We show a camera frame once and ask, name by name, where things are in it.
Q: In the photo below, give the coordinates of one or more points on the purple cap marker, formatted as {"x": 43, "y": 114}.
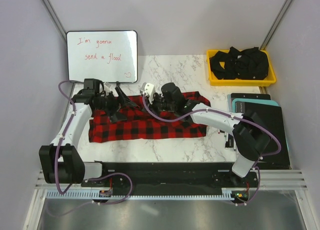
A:
{"x": 230, "y": 139}

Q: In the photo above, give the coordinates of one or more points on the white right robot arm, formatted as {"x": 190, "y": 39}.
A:
{"x": 171, "y": 105}

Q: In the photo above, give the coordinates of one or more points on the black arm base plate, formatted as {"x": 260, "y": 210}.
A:
{"x": 171, "y": 179}

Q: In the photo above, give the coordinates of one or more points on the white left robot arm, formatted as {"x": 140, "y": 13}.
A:
{"x": 60, "y": 160}

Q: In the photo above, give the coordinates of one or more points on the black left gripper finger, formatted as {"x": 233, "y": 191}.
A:
{"x": 123, "y": 99}
{"x": 115, "y": 115}

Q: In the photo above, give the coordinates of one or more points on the red black plaid shirt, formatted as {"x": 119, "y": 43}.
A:
{"x": 139, "y": 125}

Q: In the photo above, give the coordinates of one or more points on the white slotted cable duct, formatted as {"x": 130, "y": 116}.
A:
{"x": 84, "y": 194}

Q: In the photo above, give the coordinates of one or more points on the black folder stack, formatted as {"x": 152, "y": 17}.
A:
{"x": 272, "y": 118}

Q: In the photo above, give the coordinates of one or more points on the black shirt in bin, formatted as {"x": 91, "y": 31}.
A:
{"x": 248, "y": 64}

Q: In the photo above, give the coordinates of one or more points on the teal notebook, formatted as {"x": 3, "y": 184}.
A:
{"x": 254, "y": 101}

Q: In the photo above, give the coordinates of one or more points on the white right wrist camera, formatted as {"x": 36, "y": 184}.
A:
{"x": 148, "y": 90}

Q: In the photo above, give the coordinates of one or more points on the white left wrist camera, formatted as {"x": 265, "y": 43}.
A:
{"x": 107, "y": 87}

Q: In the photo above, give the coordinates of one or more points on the yellow plastic bin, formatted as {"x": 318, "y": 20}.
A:
{"x": 214, "y": 81}

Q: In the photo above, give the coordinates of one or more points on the white dry erase board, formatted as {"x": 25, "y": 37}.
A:
{"x": 109, "y": 56}

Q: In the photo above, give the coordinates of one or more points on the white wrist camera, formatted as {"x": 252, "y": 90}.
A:
{"x": 148, "y": 90}
{"x": 107, "y": 87}

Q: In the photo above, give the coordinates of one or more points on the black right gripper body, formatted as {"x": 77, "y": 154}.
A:
{"x": 159, "y": 104}

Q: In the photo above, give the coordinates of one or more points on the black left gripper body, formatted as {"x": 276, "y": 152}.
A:
{"x": 108, "y": 103}

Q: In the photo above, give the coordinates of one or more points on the aluminium frame rail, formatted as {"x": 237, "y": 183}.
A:
{"x": 269, "y": 180}

